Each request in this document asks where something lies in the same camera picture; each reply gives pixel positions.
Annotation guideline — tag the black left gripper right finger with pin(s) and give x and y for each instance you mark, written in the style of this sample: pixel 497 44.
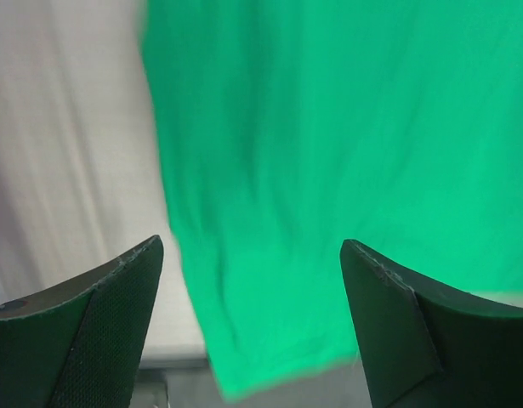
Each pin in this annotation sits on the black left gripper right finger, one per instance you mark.
pixel 426 344

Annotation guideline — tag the green t shirt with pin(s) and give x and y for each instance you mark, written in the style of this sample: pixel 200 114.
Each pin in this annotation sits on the green t shirt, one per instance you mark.
pixel 287 127

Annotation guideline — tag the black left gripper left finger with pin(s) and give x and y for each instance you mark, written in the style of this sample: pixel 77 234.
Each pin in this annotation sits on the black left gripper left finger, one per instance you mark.
pixel 79 343

